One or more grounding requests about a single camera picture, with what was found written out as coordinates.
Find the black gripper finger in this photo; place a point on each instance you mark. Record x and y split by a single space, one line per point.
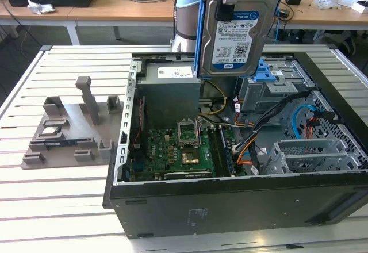
225 11

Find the hard disk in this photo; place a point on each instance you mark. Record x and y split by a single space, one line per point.
235 46

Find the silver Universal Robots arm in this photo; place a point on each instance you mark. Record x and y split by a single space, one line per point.
184 20

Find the grey slotted disk bay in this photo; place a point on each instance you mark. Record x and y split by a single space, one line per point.
304 146

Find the blue plastic bay carrier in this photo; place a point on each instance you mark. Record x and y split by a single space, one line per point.
266 73

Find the grey metal drive cage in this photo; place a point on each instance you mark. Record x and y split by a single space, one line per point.
258 97

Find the grey power supply unit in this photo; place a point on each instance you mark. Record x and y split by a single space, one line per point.
169 97

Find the small white box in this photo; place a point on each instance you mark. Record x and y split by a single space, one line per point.
362 7

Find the black RAM slot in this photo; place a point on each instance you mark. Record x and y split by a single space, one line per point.
215 149

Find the CPU socket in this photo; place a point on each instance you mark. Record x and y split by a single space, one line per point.
190 157

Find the green motherboard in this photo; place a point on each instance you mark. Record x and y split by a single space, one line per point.
161 149

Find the black graphics card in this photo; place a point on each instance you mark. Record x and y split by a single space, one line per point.
188 174

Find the crumpled white paper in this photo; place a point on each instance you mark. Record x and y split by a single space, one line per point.
41 7

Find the grey plastic parts rack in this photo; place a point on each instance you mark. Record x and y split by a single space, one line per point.
72 126

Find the black open PC case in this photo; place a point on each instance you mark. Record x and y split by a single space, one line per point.
230 207

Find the dark blue RAM stick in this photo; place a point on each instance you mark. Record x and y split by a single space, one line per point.
66 143

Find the silver CPU chip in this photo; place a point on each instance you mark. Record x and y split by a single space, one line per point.
49 132

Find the wooden desk white frame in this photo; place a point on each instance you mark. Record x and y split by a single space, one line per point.
100 11
316 17

